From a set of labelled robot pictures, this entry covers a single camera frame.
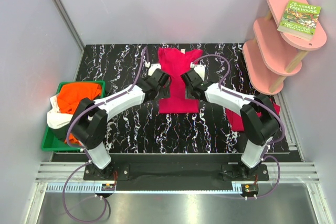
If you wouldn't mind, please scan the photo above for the magenta t-shirt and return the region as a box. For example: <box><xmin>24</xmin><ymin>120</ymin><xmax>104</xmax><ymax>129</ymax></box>
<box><xmin>158</xmin><ymin>47</ymin><xmax>203</xmax><ymax>114</ymax></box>

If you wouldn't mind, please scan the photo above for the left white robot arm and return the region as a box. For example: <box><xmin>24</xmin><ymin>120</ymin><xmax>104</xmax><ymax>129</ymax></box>
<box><xmin>67</xmin><ymin>68</ymin><xmax>171</xmax><ymax>180</ymax></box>

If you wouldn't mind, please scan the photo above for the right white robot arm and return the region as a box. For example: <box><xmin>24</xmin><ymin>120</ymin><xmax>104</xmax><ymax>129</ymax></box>
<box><xmin>181</xmin><ymin>69</ymin><xmax>282</xmax><ymax>180</ymax></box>

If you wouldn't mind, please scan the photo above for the folded dark pink t-shirt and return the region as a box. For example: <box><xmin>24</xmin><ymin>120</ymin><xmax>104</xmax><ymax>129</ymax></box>
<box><xmin>225</xmin><ymin>102</ymin><xmax>281</xmax><ymax>132</ymax></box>

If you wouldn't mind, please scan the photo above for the pink three-tier shelf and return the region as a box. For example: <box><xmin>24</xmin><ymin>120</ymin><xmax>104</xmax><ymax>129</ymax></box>
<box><xmin>243</xmin><ymin>0</ymin><xmax>327</xmax><ymax>95</ymax></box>

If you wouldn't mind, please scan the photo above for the orange t-shirt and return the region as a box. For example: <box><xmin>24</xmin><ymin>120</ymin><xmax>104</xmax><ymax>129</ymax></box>
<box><xmin>56</xmin><ymin>82</ymin><xmax>103</xmax><ymax>146</ymax></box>

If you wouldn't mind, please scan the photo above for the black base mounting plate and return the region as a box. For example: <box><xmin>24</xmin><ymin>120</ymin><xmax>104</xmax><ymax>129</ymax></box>
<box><xmin>83</xmin><ymin>154</ymin><xmax>269</xmax><ymax>182</ymax></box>

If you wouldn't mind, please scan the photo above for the white t-shirt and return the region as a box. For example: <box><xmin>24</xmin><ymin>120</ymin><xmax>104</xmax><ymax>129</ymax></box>
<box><xmin>47</xmin><ymin>95</ymin><xmax>73</xmax><ymax>130</ymax></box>

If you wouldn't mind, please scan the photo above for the green plastic basket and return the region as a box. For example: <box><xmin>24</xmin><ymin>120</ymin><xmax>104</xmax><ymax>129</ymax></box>
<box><xmin>41</xmin><ymin>81</ymin><xmax>106</xmax><ymax>152</ymax></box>

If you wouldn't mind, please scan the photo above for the green storey treehouse book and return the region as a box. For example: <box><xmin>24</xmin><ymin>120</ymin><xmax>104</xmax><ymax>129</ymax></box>
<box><xmin>277</xmin><ymin>0</ymin><xmax>321</xmax><ymax>41</ymax></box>

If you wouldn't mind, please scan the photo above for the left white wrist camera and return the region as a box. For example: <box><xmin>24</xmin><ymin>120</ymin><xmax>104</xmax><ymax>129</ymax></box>
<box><xmin>145</xmin><ymin>62</ymin><xmax>161</xmax><ymax>76</ymax></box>

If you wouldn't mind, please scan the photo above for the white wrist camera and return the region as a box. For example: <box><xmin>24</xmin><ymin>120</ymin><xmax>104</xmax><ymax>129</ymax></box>
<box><xmin>145</xmin><ymin>62</ymin><xmax>161</xmax><ymax>76</ymax></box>
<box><xmin>190</xmin><ymin>62</ymin><xmax>205</xmax><ymax>81</ymax></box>

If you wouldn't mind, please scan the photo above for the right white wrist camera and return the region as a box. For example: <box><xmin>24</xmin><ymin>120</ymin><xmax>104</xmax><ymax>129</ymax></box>
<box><xmin>190</xmin><ymin>62</ymin><xmax>205</xmax><ymax>81</ymax></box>

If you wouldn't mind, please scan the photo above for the aluminium rail frame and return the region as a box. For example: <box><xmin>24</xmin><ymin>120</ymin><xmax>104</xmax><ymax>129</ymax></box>
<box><xmin>36</xmin><ymin>162</ymin><xmax>320</xmax><ymax>183</ymax></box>

